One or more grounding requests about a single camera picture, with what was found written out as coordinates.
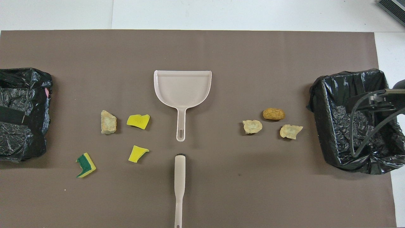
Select brown paper table mat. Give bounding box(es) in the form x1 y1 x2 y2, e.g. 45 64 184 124
0 30 398 228

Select green and yellow sponge piece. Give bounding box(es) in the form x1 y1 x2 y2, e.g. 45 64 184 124
76 152 97 178

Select dark ribbed device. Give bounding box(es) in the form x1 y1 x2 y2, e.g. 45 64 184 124
377 0 405 28

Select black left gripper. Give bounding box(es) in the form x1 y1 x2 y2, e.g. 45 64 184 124
0 105 26 124

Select open bin with black liner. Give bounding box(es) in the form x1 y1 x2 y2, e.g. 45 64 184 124
306 68 405 175

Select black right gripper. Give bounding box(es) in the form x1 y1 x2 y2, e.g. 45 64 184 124
369 94 405 112

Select bin covered by black bag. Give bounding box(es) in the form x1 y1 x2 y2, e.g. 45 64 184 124
0 67 53 162

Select small yellow sponge piece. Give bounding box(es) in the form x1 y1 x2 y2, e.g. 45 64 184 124
128 145 150 163

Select pale crumpled cracker piece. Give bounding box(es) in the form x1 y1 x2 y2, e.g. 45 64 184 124
280 124 303 140
242 119 263 135

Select large yellow sponge piece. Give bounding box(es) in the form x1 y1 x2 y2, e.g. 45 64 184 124
127 114 150 130

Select pink plastic dustpan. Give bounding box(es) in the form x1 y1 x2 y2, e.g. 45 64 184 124
154 70 212 142

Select pink hand brush black bristles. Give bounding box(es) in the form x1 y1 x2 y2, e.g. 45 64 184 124
174 154 186 228

